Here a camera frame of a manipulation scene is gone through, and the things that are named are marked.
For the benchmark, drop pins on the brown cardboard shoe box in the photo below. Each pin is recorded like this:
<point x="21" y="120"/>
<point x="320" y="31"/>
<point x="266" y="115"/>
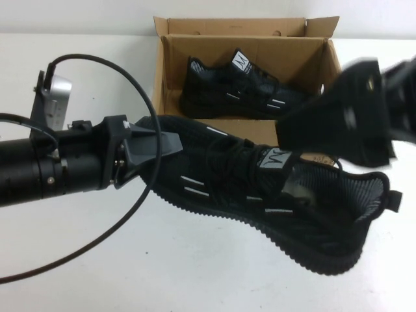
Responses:
<point x="227" y="27"/>

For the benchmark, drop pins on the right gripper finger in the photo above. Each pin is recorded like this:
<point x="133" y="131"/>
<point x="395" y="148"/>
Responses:
<point x="312" y="126"/>
<point x="373" y="152"/>

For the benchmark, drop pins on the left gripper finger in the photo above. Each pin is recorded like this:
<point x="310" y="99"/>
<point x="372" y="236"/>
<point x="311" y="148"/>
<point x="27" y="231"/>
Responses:
<point x="130" y="172"/>
<point x="146" y="143"/>

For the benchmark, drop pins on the black knit sneaker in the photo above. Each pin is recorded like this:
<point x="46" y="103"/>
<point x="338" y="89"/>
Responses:
<point x="260" y="234"/>
<point x="208" y="91"/>

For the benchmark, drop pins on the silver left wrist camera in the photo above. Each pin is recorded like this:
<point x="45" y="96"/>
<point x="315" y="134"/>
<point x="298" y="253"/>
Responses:
<point x="58" y="94"/>

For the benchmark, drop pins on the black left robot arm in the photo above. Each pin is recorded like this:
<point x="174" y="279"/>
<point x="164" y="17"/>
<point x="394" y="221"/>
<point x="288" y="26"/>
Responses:
<point x="26" y="169"/>

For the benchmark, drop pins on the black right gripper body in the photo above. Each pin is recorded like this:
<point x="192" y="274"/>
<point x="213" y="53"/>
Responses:
<point x="390" y="97"/>

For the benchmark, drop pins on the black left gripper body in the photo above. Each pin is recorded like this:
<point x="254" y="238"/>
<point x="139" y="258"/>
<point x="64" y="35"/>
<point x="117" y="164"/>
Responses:
<point x="87" y="156"/>

